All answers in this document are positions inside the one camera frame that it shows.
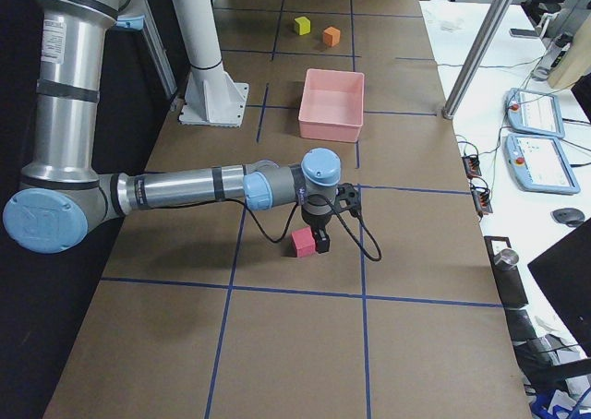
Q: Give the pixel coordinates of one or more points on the black monitor corner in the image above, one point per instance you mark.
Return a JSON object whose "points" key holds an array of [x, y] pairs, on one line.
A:
{"points": [[562, 273]]}

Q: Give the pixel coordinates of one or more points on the black computer mouse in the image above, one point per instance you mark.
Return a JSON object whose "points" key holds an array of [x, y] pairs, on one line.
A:
{"points": [[570, 217]]}

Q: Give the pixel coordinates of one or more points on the teach pendant tablet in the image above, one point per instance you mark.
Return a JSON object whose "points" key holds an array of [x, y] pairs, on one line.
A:
{"points": [[538, 164], [534, 112]]}

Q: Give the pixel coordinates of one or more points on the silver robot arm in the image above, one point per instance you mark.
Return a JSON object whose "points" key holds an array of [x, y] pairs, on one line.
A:
{"points": [[67, 190]]}

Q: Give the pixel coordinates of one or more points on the aluminium frame post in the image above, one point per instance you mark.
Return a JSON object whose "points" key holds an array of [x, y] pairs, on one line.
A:
{"points": [[483, 39]]}

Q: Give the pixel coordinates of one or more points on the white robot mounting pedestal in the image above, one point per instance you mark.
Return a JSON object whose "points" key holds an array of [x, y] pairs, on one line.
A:
{"points": [[212, 98]]}

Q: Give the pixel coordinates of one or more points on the upper teach pendant tablet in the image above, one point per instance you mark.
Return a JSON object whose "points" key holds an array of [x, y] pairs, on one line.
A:
{"points": [[534, 112]]}

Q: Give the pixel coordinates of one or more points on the orange foam cube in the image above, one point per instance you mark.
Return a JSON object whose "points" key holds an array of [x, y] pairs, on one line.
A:
{"points": [[331, 36]]}

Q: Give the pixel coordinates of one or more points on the lower orange connector box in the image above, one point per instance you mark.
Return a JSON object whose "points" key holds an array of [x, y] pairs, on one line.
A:
{"points": [[481, 199]]}

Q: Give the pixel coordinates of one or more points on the upper orange connector box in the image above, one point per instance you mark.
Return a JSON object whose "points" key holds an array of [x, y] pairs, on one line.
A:
{"points": [[471, 166]]}

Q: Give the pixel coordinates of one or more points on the silver metal cylinder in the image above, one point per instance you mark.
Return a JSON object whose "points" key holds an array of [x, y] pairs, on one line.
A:
{"points": [[505, 259]]}

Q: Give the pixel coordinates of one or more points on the orange connector box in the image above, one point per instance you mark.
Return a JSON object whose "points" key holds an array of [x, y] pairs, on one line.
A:
{"points": [[471, 166], [481, 199]]}

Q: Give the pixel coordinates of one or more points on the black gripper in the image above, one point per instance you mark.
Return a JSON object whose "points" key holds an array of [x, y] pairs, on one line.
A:
{"points": [[318, 219]]}

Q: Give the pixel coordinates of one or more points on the yellow foam cube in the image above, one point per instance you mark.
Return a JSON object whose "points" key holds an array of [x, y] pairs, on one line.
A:
{"points": [[302, 25]]}

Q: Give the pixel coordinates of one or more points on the red foam cube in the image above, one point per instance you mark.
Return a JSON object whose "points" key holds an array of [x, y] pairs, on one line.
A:
{"points": [[303, 242]]}

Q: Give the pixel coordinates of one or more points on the lower teach pendant tablet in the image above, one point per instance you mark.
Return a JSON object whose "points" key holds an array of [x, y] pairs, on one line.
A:
{"points": [[538, 164]]}

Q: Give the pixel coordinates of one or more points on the pink plastic bin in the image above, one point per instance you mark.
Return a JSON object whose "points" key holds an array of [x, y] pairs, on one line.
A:
{"points": [[332, 105]]}

